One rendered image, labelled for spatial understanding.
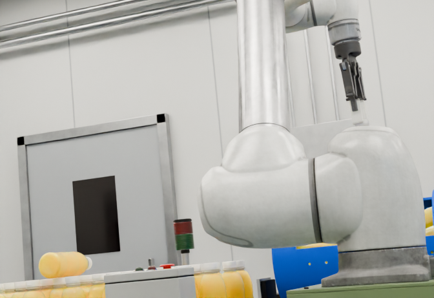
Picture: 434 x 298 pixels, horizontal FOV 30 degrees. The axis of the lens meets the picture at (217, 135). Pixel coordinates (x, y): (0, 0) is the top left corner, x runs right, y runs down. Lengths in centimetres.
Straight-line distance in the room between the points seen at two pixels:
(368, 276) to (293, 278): 68
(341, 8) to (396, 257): 109
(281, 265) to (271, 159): 66
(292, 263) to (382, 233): 68
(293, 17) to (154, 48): 378
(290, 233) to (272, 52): 39
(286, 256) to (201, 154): 374
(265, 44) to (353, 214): 42
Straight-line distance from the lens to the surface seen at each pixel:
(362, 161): 140
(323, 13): 234
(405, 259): 140
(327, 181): 141
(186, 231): 267
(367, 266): 140
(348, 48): 232
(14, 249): 642
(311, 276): 205
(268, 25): 166
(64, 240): 614
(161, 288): 196
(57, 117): 630
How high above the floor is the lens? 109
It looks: 9 degrees up
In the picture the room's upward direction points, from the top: 6 degrees counter-clockwise
